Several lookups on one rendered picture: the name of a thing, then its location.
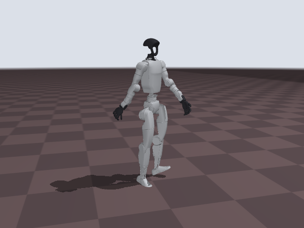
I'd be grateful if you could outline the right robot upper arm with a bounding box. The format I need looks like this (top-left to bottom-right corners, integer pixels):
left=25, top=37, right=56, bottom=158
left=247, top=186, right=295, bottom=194
left=132, top=62, right=148, bottom=92

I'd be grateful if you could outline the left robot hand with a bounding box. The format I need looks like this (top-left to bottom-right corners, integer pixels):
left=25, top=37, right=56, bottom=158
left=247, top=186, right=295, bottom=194
left=180, top=95, right=191, bottom=115

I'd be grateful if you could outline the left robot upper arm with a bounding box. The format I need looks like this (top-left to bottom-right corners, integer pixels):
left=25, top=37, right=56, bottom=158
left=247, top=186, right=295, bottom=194
left=160, top=60, right=173, bottom=87

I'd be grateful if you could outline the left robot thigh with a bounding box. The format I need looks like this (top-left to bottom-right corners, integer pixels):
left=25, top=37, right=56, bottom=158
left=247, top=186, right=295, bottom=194
left=152, top=104, right=168, bottom=145

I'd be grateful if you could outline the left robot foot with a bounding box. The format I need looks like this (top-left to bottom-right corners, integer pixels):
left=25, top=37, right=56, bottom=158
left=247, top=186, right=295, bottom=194
left=152, top=166, right=171, bottom=175

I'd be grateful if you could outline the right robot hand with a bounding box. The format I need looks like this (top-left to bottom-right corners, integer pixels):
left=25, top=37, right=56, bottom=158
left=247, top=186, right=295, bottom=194
left=113, top=105, right=128, bottom=120

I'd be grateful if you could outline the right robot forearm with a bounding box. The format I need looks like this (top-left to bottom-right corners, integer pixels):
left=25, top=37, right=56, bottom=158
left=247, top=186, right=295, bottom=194
left=121, top=84, right=136, bottom=108

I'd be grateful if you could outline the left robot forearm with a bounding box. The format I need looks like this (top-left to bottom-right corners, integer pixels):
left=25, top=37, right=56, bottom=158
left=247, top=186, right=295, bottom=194
left=170, top=82, right=183, bottom=101

